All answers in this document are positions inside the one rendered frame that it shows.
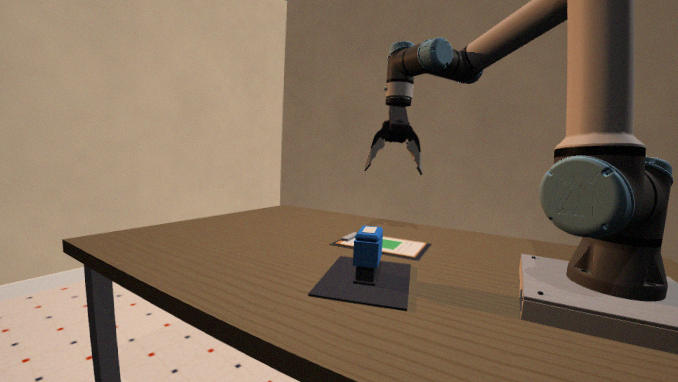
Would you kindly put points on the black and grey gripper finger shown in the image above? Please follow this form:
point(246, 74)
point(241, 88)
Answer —
point(413, 145)
point(377, 144)

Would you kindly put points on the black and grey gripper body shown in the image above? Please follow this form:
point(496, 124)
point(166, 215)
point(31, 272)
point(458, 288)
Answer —
point(391, 136)

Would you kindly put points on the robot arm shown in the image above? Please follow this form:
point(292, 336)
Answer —
point(596, 188)

